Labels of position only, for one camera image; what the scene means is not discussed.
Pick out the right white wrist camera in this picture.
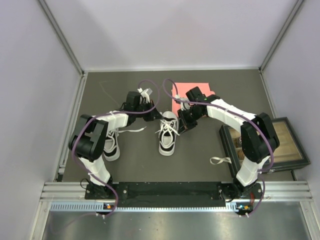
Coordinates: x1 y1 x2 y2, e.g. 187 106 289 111
172 94 191 111

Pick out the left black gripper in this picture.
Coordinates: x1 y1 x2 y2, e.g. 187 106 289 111
133 99 163 121

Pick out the black white sneaker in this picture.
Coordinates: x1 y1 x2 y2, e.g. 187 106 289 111
103 126 146 162
156 111 180 157

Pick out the black glass-lid display box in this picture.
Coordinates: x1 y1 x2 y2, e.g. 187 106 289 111
219 117 310 177

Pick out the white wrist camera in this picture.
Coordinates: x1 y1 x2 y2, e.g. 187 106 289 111
172 94 191 111
137 87 153 104

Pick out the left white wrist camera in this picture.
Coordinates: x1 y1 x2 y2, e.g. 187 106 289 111
137 87 153 104

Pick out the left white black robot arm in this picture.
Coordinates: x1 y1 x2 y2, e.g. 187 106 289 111
68 88 162 199

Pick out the grey slotted cable duct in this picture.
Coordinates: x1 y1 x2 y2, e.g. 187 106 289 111
49 201 253 213

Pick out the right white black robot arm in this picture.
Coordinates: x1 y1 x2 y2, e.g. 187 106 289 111
174 87 280 198

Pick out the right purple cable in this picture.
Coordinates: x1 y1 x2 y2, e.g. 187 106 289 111
162 78 275 218

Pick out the aluminium extrusion rail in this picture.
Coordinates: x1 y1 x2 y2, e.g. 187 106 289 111
40 181 313 202

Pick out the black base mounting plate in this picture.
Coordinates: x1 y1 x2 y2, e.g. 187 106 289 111
84 181 265 208

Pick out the loose white shoelace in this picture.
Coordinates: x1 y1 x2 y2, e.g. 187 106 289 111
209 156 232 165

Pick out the pink folded cloth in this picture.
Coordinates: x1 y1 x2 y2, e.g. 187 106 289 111
171 82 216 118

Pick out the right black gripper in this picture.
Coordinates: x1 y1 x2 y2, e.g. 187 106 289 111
177 107 204 135

